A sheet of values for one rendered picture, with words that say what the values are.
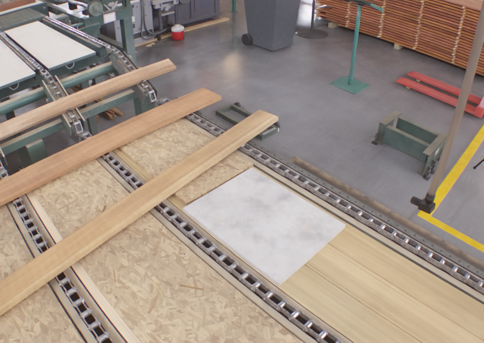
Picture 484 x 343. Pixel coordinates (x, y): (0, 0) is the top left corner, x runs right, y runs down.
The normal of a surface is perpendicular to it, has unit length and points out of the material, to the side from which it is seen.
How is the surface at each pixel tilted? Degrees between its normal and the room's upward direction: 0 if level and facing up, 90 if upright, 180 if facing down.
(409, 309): 0
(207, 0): 90
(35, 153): 90
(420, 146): 90
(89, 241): 0
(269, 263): 0
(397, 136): 90
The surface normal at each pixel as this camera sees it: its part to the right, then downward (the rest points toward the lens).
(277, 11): 0.70, 0.49
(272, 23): -0.71, 0.45
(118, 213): 0.01, -0.82
